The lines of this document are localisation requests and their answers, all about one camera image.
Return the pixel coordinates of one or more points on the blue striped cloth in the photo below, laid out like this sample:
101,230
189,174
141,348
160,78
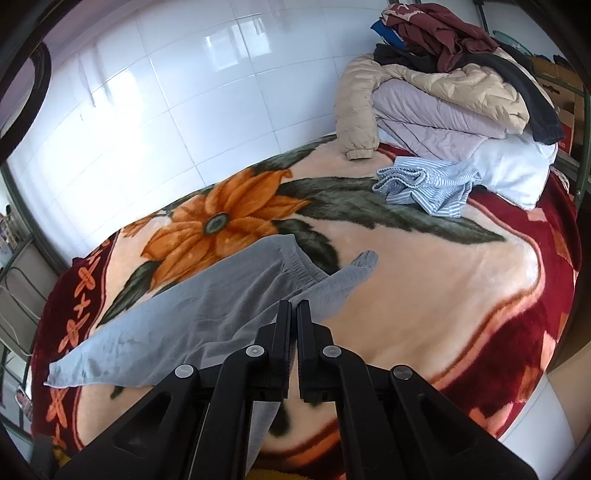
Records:
429,189

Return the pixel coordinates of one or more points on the blue garment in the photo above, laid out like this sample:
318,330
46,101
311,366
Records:
383,32

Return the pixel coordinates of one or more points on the lilac quilt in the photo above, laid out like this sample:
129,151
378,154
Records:
425,120

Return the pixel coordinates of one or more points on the grey-blue shorts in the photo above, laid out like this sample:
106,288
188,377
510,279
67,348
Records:
184,314

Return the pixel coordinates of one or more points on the white pillow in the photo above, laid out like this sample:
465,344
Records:
508,170

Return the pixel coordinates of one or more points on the dark red garment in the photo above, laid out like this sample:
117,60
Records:
443,32

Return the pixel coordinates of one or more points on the black garment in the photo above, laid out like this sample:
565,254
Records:
540,106

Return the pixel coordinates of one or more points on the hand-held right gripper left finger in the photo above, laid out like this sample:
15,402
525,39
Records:
281,344

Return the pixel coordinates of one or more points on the green metal bed frame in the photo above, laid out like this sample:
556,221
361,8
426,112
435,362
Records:
584,152

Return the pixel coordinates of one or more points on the beige puffer jacket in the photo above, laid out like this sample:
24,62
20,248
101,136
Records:
355,101

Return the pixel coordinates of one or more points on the cardboard box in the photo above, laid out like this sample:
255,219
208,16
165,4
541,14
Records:
561,92

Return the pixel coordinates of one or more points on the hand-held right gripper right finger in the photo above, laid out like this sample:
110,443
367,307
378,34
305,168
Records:
305,344

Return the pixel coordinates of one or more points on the floral plush blanket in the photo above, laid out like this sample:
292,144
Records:
415,300

